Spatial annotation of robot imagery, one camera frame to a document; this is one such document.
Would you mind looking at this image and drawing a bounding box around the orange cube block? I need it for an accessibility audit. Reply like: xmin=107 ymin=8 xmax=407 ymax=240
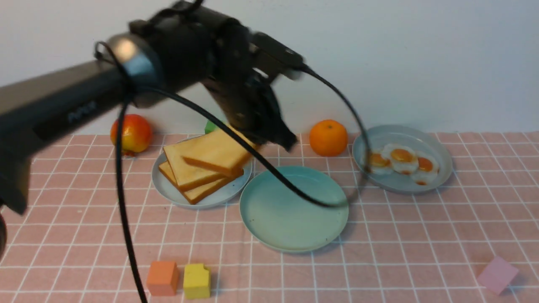
xmin=146 ymin=260 xmax=179 ymax=297

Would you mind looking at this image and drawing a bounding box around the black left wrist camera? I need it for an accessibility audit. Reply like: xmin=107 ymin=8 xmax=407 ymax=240
xmin=251 ymin=32 xmax=305 ymax=84

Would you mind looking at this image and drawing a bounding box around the pink checked tablecloth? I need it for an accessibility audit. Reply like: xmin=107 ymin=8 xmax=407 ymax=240
xmin=1 ymin=132 xmax=539 ymax=303

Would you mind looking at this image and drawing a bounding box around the pink cube block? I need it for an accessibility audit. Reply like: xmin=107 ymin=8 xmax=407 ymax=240
xmin=477 ymin=256 xmax=519 ymax=295

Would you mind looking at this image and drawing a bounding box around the yellow notched cube block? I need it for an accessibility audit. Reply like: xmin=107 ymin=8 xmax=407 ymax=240
xmin=183 ymin=263 xmax=211 ymax=300

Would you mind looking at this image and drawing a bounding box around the green cube block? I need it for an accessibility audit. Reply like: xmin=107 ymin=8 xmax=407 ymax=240
xmin=204 ymin=120 xmax=221 ymax=134

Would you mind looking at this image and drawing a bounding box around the grey plate with toast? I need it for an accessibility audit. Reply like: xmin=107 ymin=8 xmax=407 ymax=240
xmin=152 ymin=136 xmax=253 ymax=209

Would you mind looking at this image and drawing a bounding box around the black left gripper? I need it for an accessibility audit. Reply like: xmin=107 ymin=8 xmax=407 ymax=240
xmin=146 ymin=0 xmax=298 ymax=150

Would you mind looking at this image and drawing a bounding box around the grey plate with eggs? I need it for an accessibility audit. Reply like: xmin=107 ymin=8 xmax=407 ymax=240
xmin=352 ymin=125 xmax=453 ymax=194

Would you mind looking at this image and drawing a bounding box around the orange fruit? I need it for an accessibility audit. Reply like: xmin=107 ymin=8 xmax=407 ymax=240
xmin=309 ymin=120 xmax=348 ymax=157

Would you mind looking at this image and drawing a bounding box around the red pomegranate fruit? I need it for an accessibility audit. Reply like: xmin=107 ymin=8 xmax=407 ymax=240
xmin=121 ymin=114 xmax=154 ymax=157

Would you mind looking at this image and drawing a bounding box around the toast slice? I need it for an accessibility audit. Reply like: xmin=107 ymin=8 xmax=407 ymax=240
xmin=163 ymin=137 xmax=231 ymax=192
xmin=181 ymin=129 xmax=252 ymax=177
xmin=157 ymin=160 xmax=244 ymax=205

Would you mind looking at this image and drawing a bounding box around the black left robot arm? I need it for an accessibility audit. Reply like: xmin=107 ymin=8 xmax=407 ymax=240
xmin=0 ymin=0 xmax=304 ymax=215

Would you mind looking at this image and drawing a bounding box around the teal empty centre plate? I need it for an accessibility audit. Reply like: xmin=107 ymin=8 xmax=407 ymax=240
xmin=239 ymin=166 xmax=349 ymax=253

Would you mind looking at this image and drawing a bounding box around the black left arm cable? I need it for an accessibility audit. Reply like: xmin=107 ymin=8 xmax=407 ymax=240
xmin=93 ymin=41 xmax=372 ymax=303

